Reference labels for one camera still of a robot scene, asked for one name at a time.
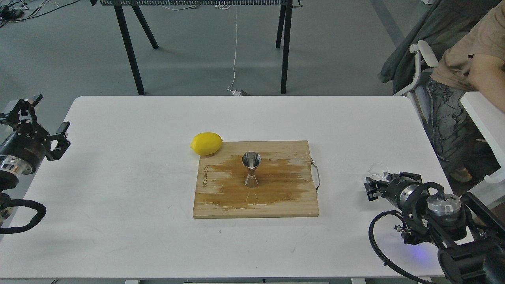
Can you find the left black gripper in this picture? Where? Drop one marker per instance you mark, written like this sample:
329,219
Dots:
23,151

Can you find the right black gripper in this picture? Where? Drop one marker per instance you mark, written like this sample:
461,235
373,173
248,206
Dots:
396,189

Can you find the clear glass measuring cup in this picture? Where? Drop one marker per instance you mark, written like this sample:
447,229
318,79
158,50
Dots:
377,172

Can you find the steel double jigger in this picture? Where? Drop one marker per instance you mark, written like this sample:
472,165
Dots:
251,160

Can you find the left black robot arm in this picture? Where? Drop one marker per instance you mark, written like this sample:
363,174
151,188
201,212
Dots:
7,204

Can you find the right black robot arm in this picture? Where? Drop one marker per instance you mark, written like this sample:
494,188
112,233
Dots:
469,237

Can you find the wooden cutting board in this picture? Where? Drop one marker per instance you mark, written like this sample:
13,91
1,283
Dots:
285,185

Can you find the white office chair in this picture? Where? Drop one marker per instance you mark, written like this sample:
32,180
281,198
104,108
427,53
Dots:
474,63

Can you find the yellow lemon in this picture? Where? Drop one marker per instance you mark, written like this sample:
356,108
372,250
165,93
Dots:
206,143

